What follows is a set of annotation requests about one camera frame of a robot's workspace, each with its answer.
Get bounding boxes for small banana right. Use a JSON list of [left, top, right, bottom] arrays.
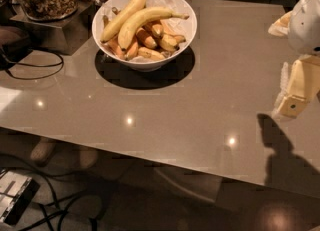
[[157, 34, 186, 52]]

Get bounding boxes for black floor cables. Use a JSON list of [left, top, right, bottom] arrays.
[[0, 153, 111, 231]]

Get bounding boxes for dark square pedestal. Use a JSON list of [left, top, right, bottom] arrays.
[[10, 2, 95, 55]]

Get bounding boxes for long yellow banana left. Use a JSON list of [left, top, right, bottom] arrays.
[[100, 0, 146, 43]]

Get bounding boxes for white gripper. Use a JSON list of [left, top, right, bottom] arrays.
[[268, 0, 320, 118]]

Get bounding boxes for small banana bottom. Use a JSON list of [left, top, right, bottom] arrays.
[[138, 47, 165, 61]]

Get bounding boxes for long yellow banana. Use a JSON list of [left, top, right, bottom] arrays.
[[118, 7, 189, 51], [100, 0, 146, 43]]

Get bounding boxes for small orange banana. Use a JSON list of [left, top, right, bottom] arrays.
[[125, 38, 139, 61], [136, 27, 157, 49]]

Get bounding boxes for black silver box on floor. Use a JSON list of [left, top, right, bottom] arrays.
[[0, 169, 40, 226]]

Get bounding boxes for small orange banana lower left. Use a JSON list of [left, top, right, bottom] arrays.
[[125, 38, 139, 61]]

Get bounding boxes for white ceramic bowl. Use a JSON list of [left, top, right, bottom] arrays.
[[91, 0, 198, 73]]

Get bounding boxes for small orange banana centre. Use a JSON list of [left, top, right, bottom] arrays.
[[136, 27, 157, 49]]

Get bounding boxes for long yellow banana front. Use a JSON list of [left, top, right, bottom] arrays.
[[118, 7, 189, 51]]

